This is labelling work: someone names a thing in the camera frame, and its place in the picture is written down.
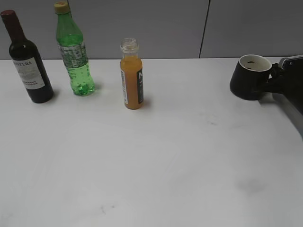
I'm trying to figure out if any orange juice bottle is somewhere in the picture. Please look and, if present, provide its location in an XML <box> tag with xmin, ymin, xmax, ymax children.
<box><xmin>120</xmin><ymin>38</ymin><xmax>144</xmax><ymax>110</ymax></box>

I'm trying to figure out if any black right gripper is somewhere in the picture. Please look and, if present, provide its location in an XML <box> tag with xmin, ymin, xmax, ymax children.
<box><xmin>257</xmin><ymin>63</ymin><xmax>303</xmax><ymax>95</ymax></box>

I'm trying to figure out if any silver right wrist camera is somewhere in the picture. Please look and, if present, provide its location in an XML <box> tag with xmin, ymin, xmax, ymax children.
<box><xmin>278</xmin><ymin>54</ymin><xmax>303</xmax><ymax>70</ymax></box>

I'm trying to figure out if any black mug white interior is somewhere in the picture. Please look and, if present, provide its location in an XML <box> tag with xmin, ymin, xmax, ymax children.
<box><xmin>230</xmin><ymin>54</ymin><xmax>272</xmax><ymax>100</ymax></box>

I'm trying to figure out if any red wine bottle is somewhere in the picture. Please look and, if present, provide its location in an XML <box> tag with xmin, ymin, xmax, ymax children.
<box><xmin>0</xmin><ymin>9</ymin><xmax>53</xmax><ymax>104</ymax></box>

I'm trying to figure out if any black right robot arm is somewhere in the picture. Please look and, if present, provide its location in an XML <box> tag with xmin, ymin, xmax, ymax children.
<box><xmin>257</xmin><ymin>63</ymin><xmax>303</xmax><ymax>135</ymax></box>

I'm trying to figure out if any green plastic soda bottle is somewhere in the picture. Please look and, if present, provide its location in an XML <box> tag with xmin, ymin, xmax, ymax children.
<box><xmin>54</xmin><ymin>1</ymin><xmax>95</xmax><ymax>96</ymax></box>

